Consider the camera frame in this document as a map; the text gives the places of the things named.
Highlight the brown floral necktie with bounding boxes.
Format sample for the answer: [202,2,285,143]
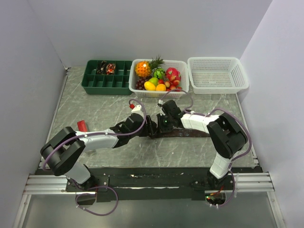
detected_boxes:
[150,129,210,139]

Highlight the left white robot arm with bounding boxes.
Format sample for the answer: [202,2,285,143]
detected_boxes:
[40,114,157,191]

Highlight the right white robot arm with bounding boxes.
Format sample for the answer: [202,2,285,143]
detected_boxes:
[157,100,249,190]

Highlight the toy orange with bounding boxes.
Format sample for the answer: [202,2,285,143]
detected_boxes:
[155,84,167,91]

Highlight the toy yellow mango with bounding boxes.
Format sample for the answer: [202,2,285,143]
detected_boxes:
[144,81,156,91]

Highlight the toy green apple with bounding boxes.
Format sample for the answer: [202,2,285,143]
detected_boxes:
[149,77,159,86]

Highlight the toy purple grapes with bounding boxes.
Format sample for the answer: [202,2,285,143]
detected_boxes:
[135,76,152,90]

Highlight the toy watermelon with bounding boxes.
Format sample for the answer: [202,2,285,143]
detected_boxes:
[152,68,166,79]

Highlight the toy dragon fruit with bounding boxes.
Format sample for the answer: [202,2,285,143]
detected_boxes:
[165,67,181,82]

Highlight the red toothpaste box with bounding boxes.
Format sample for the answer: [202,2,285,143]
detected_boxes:
[76,120,96,154]

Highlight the empty white basket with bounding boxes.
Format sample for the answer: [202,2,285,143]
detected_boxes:
[188,57,249,95]

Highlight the toy pineapple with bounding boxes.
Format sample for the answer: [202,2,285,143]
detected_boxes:
[135,56,164,77]

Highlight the green compartment tray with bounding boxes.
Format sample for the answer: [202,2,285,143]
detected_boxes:
[81,60,132,95]

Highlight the red patterned rolled tie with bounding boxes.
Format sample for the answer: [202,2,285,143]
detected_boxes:
[105,63,116,75]

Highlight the dark rolled tie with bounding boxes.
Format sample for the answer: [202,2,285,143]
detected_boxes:
[96,60,107,75]

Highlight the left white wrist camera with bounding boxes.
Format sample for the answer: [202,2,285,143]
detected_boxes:
[129,104,144,117]

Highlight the aluminium frame rail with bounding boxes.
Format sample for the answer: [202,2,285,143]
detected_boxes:
[234,172,275,192]

